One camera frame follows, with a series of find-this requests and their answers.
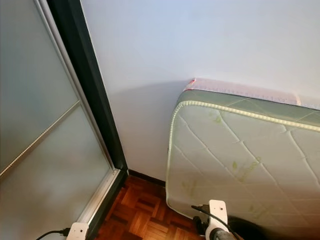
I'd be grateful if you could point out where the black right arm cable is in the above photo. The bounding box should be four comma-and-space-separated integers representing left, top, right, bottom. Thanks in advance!
191, 204, 236, 240

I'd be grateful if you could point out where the frosted glass sliding door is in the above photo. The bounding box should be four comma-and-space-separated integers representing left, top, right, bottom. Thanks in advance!
0, 0, 116, 240

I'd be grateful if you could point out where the dark door frame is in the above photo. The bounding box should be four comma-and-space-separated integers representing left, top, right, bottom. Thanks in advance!
47, 0, 129, 238

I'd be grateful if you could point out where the dark wooden baseboard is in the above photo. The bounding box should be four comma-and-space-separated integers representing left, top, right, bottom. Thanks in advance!
128, 170, 167, 187

